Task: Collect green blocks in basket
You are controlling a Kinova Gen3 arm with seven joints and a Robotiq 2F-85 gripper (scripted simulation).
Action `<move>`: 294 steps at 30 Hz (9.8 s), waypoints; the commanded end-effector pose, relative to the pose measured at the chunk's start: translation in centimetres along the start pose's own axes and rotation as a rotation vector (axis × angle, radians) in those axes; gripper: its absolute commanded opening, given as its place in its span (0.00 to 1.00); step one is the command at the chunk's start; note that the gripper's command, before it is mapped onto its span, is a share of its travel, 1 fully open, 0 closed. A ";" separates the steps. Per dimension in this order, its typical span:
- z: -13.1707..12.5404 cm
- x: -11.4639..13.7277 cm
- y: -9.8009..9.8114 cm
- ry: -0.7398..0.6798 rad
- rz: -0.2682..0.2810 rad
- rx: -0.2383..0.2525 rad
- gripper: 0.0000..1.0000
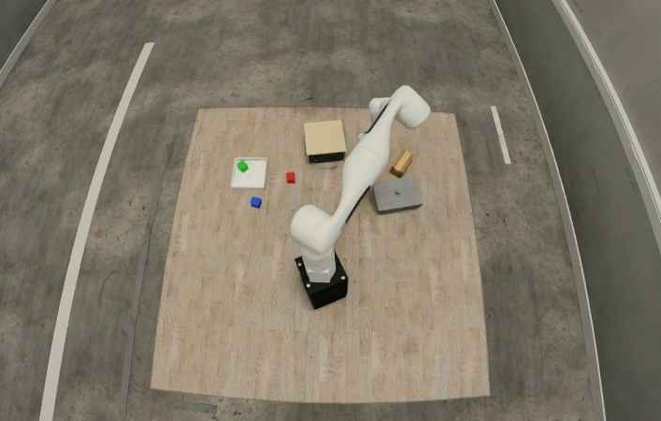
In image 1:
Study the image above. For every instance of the blue block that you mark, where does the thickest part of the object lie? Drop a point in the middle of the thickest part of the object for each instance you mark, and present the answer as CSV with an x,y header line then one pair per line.
x,y
256,202

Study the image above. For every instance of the brown cardboard box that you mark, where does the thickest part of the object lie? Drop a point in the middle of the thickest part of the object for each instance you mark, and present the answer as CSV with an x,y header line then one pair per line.
x,y
401,163

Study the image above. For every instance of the green block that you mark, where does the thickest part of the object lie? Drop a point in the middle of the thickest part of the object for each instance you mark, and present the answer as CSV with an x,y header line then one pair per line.
x,y
242,166

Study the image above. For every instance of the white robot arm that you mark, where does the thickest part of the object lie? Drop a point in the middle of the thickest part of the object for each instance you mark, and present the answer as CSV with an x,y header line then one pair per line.
x,y
363,166

